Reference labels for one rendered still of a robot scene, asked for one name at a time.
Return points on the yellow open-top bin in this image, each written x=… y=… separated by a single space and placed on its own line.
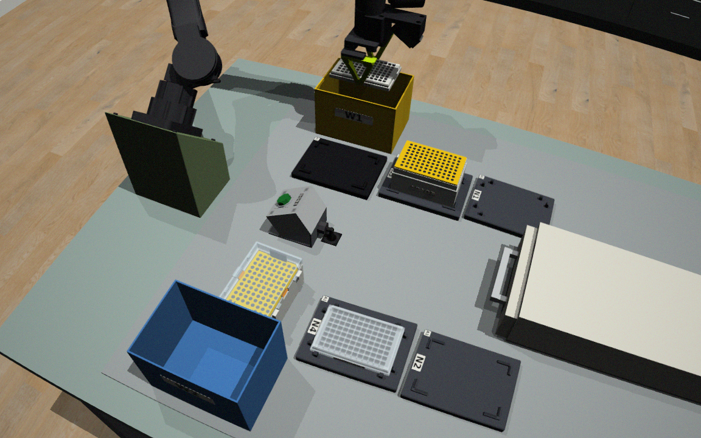
x=363 y=115

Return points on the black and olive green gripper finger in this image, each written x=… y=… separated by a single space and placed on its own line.
x=381 y=50
x=368 y=62

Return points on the pale grey bench mat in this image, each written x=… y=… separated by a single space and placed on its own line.
x=436 y=272

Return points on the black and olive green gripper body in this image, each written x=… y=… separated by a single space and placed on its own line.
x=356 y=35

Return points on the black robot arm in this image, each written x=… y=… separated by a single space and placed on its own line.
x=195 y=61

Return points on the white multi-well plate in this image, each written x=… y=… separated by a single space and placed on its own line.
x=381 y=344

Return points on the blue open-top bin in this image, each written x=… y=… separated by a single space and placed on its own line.
x=211 y=353

